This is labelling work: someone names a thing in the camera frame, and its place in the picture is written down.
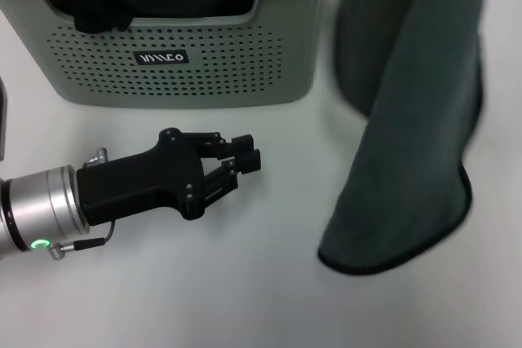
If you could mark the silver connector stub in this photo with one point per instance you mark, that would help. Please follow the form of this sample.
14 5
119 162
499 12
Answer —
97 157

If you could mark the dark green towel black trim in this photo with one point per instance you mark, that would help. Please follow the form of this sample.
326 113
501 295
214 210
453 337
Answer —
408 120

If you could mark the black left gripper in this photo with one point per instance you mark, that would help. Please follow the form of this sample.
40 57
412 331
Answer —
142 181

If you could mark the green perforated plastic storage box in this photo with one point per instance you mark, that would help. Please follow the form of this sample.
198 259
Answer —
244 58

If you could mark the black brand label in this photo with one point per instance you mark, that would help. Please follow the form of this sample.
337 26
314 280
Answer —
161 58

